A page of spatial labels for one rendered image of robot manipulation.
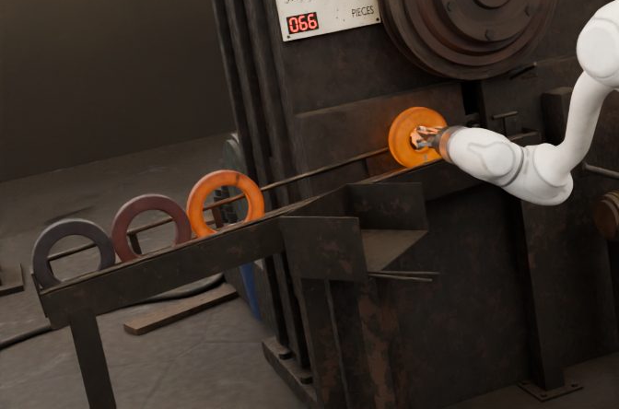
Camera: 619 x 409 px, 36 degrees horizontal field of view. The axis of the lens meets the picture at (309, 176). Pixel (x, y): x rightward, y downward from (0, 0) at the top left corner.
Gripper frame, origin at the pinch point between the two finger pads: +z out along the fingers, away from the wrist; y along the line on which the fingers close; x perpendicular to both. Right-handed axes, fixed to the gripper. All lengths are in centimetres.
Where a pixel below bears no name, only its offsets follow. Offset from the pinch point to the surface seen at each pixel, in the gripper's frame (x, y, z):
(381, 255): -16.7, -26.9, -33.3
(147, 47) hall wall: -23, 31, 606
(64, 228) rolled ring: -3, -89, 0
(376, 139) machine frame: -1.2, -8.5, 6.8
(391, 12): 30.6, -3.0, -1.3
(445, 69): 14.3, 8.8, -2.3
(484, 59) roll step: 15.0, 18.8, -4.0
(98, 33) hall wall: -4, -7, 607
